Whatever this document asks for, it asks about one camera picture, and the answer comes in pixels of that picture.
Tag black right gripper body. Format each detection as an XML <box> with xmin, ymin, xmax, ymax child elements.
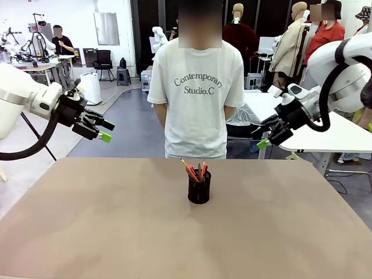
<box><xmin>274</xmin><ymin>101</ymin><xmax>315</xmax><ymax>132</ymax></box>

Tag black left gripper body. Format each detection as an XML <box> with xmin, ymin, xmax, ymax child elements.
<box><xmin>56</xmin><ymin>95</ymin><xmax>88</xmax><ymax>128</ymax></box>

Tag pink pen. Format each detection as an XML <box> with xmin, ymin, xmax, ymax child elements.
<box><xmin>188</xmin><ymin>164</ymin><xmax>201</xmax><ymax>183</ymax></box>

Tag orange pencil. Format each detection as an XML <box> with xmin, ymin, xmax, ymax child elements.
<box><xmin>179</xmin><ymin>158</ymin><xmax>196</xmax><ymax>178</ymax></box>

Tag black mesh pen holder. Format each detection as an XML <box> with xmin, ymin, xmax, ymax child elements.
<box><xmin>187</xmin><ymin>169</ymin><xmax>212</xmax><ymax>204</ymax></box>

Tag clear plastic sheet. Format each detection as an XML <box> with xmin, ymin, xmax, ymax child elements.
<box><xmin>226</xmin><ymin>106</ymin><xmax>263</xmax><ymax>126</ymax></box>

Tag white air purifier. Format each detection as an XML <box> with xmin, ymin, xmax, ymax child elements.
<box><xmin>80</xmin><ymin>72</ymin><xmax>102</xmax><ymax>106</ymax></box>

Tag white side table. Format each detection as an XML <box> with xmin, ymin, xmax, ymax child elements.
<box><xmin>243</xmin><ymin>90</ymin><xmax>372</xmax><ymax>178</ymax></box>

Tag black tripod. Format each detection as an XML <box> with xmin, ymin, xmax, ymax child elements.
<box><xmin>20</xmin><ymin>112</ymin><xmax>58</xmax><ymax>162</ymax></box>

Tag grey computer case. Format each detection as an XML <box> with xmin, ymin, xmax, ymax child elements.
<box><xmin>246</xmin><ymin>72</ymin><xmax>263</xmax><ymax>90</ymax></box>

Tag grey plastic stool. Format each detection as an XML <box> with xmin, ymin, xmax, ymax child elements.
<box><xmin>116</xmin><ymin>66</ymin><xmax>132</xmax><ymax>87</ymax></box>

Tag white round desk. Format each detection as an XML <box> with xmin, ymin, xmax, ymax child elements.
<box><xmin>56</xmin><ymin>54</ymin><xmax>77</xmax><ymax>88</ymax></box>

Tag black office chair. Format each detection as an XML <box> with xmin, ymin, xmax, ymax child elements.
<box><xmin>92</xmin><ymin>49</ymin><xmax>116</xmax><ymax>82</ymax></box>

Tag lit computer tower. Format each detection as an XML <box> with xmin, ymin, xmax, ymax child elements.
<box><xmin>141</xmin><ymin>70</ymin><xmax>152</xmax><ymax>92</ymax></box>

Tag mannequin with beige coat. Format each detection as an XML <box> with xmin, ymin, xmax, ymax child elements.
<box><xmin>269</xmin><ymin>1</ymin><xmax>310</xmax><ymax>88</ymax></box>

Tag seated person in black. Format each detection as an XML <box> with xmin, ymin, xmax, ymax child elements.
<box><xmin>52</xmin><ymin>24</ymin><xmax>75</xmax><ymax>56</ymax></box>

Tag person in white t-shirt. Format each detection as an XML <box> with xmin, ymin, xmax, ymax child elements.
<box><xmin>146</xmin><ymin>0</ymin><xmax>245</xmax><ymax>160</ymax></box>

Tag white display board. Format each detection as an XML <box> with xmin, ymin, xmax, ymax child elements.
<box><xmin>257</xmin><ymin>37</ymin><xmax>281</xmax><ymax>55</ymax></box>

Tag person in red shirt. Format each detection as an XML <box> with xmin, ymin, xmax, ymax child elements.
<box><xmin>302</xmin><ymin>0</ymin><xmax>346</xmax><ymax>66</ymax></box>

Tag mannequin with dark red garment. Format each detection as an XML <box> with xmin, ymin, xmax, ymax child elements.
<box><xmin>223</xmin><ymin>2</ymin><xmax>259</xmax><ymax>73</ymax></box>

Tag person in bucket hat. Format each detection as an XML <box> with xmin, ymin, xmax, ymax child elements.
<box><xmin>354</xmin><ymin>5</ymin><xmax>372</xmax><ymax>37</ymax></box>

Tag standing person in black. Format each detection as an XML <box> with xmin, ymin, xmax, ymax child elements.
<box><xmin>170</xmin><ymin>17</ymin><xmax>180</xmax><ymax>40</ymax></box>

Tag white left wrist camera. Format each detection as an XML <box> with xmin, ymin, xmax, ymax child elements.
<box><xmin>65</xmin><ymin>80</ymin><xmax>87</xmax><ymax>101</ymax></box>

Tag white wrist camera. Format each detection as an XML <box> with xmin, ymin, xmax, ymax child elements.
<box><xmin>286</xmin><ymin>83</ymin><xmax>306</xmax><ymax>101</ymax></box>
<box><xmin>65</xmin><ymin>80</ymin><xmax>87</xmax><ymax>101</ymax></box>

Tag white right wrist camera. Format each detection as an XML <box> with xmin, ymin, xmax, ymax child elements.
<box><xmin>286</xmin><ymin>83</ymin><xmax>306</xmax><ymax>101</ymax></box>

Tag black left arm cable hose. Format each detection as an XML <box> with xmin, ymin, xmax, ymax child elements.
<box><xmin>0</xmin><ymin>112</ymin><xmax>60</xmax><ymax>162</ymax></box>

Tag black floor cable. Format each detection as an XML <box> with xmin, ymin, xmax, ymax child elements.
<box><xmin>328</xmin><ymin>177</ymin><xmax>348</xmax><ymax>195</ymax></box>

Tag white robot with black cables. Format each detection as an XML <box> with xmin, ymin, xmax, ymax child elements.
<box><xmin>0</xmin><ymin>27</ymin><xmax>27</xmax><ymax>64</ymax></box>
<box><xmin>27</xmin><ymin>13</ymin><xmax>56</xmax><ymax>62</ymax></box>

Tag grey metal wall cabinet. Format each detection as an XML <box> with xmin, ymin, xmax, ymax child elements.
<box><xmin>93</xmin><ymin>12</ymin><xmax>120</xmax><ymax>46</ymax></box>

